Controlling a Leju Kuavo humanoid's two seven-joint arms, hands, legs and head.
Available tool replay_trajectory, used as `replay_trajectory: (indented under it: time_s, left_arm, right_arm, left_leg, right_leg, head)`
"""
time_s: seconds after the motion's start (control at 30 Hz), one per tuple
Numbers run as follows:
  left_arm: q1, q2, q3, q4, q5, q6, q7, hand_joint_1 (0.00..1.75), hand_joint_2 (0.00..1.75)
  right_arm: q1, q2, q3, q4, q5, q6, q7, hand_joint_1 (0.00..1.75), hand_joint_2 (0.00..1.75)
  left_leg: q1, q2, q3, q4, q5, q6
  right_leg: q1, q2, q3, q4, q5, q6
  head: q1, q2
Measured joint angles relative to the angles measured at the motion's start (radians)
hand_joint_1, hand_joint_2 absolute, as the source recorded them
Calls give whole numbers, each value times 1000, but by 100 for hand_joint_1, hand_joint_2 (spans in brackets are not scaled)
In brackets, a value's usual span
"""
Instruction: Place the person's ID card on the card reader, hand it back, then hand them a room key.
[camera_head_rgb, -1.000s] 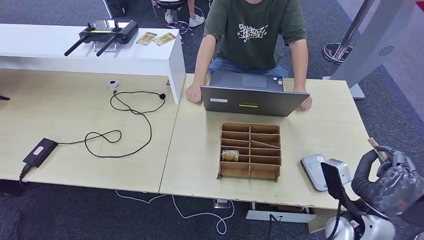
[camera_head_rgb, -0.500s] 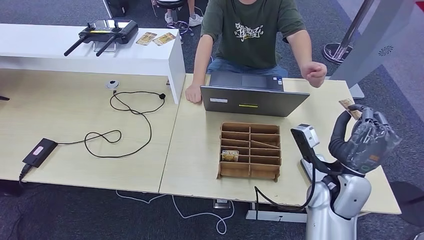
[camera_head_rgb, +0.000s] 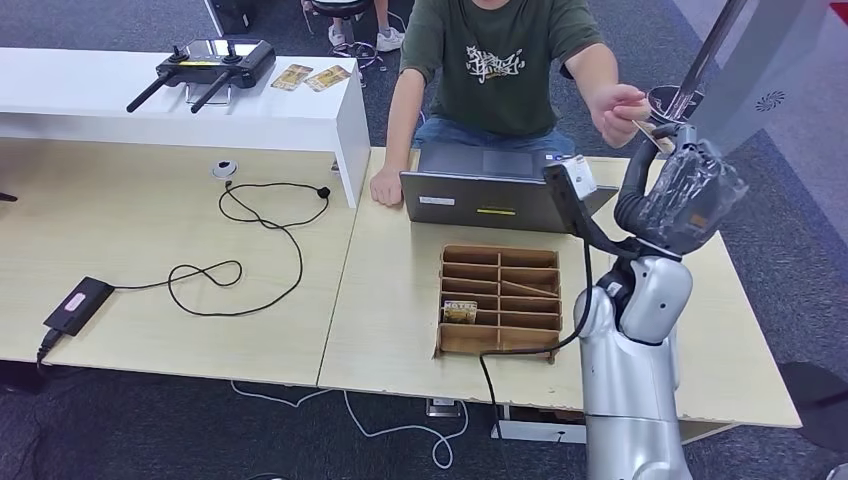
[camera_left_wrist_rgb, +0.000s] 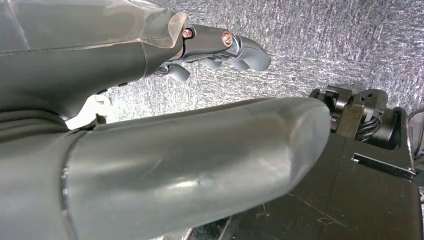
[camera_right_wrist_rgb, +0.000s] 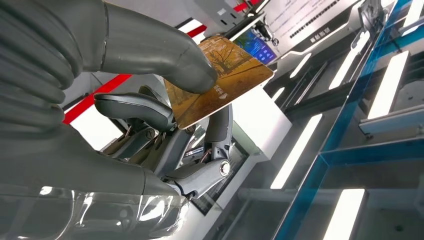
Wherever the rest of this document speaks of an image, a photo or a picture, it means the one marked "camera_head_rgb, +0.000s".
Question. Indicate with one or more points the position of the person's right forearm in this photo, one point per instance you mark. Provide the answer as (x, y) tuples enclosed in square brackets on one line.
[(404, 119)]

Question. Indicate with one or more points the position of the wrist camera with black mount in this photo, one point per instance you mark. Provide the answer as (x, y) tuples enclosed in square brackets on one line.
[(570, 189)]

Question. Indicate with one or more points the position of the black equipment case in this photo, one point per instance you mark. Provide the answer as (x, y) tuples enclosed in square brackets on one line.
[(232, 13)]

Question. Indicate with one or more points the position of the person's right hand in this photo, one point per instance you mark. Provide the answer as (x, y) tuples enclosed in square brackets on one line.
[(386, 189)]

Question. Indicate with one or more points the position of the white desk shelf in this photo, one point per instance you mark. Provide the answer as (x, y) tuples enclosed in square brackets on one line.
[(132, 106)]

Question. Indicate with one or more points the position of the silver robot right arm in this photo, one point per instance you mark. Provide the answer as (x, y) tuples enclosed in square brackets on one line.
[(629, 378)]

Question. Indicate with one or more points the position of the brown cardboard slot organizer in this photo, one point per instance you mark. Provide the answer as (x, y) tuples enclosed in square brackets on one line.
[(500, 305)]

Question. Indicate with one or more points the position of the chrome stanchion post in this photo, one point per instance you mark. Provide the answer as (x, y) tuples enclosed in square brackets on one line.
[(702, 53)]

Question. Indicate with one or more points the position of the white desk foot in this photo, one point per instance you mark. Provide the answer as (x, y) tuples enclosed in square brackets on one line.
[(536, 432)]

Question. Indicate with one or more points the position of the grey kiosk stand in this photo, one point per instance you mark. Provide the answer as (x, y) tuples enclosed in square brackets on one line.
[(762, 73)]

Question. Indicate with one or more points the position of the black remote controller with antennas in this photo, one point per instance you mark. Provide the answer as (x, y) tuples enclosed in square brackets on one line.
[(212, 63)]

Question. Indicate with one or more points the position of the grey laptop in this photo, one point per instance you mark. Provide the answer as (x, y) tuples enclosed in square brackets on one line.
[(477, 199)]

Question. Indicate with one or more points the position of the person's left hand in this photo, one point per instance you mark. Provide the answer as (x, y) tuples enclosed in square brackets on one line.
[(619, 112)]

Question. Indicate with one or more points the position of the metal floor socket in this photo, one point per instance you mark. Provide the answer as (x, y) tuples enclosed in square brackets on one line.
[(444, 409)]

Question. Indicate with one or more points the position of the pale room key card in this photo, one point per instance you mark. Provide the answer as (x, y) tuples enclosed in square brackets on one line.
[(656, 140)]

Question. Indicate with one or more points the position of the yellow printed ID card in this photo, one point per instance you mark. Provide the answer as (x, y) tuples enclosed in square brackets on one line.
[(326, 77)]

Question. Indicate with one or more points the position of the black round base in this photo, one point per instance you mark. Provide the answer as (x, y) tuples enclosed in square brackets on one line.
[(815, 397)]

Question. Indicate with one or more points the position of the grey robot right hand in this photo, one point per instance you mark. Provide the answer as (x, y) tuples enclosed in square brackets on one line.
[(682, 199)]

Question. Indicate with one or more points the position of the person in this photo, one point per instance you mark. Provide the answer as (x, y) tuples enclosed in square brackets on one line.
[(497, 79), (391, 40)]

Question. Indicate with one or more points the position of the person's left forearm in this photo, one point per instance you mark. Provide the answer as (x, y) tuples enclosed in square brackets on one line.
[(590, 66)]

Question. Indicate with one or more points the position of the black stool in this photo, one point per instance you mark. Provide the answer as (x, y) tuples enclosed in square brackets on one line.
[(341, 5)]

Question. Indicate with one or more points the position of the black power adapter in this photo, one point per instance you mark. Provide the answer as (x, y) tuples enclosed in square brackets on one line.
[(78, 306)]

